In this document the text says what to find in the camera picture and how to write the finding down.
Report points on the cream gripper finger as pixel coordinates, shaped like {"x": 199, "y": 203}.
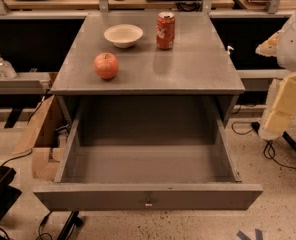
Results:
{"x": 268, "y": 47}
{"x": 281, "y": 108}

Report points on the red apple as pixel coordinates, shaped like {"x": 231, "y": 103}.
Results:
{"x": 106, "y": 65}

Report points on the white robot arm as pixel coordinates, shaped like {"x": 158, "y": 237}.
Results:
{"x": 286, "y": 46}

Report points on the grey open top drawer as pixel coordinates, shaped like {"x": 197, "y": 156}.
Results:
{"x": 123, "y": 150}

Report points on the metal drawer knob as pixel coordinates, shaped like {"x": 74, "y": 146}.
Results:
{"x": 148, "y": 204}

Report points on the small white pump bottle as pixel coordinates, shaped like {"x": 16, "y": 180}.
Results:
{"x": 229, "y": 50}

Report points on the red soda can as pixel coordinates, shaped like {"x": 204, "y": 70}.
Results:
{"x": 165, "y": 30}

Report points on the white bowl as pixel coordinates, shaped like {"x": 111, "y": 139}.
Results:
{"x": 123, "y": 35}

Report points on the grey cabinet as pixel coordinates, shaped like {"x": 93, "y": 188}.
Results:
{"x": 197, "y": 64}

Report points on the cardboard box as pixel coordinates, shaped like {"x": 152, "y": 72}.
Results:
{"x": 45, "y": 137}

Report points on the clear sanitizer bottle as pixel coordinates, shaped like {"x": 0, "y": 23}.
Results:
{"x": 6, "y": 69}

